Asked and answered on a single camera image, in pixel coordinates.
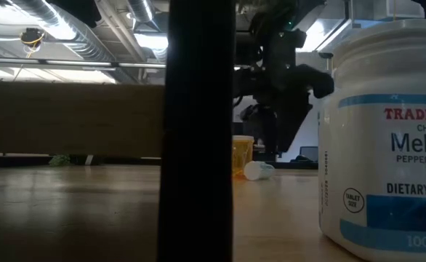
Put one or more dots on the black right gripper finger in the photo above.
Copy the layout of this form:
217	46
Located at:
291	123
265	131

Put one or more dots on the orange pill bottle white cap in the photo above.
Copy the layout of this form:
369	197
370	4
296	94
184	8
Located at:
242	154

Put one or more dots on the green pill bottle white cap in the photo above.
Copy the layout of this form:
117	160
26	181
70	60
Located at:
258	171

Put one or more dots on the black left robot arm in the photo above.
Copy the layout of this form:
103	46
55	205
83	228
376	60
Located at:
78	9

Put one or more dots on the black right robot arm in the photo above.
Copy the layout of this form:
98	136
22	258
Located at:
285	47

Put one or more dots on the dark computer monitor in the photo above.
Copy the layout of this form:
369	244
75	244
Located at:
309	153

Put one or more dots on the large ceiling light panel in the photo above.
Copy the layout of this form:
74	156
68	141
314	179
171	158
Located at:
318	36

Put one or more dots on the white melatonin bottle blue label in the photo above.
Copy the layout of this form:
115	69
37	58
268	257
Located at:
362	145

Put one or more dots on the long ceiling light strip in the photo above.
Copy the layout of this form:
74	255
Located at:
78	63

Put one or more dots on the small potted green plant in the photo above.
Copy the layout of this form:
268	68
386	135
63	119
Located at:
59	161

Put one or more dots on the black aluminium table frame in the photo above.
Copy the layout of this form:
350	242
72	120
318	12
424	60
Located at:
300	165

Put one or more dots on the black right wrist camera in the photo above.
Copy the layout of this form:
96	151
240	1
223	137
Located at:
322	85

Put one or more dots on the black shelf divider frame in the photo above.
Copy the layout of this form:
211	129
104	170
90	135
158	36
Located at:
196	145

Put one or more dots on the narrow silver ventilation duct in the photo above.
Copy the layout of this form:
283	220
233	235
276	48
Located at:
142	11

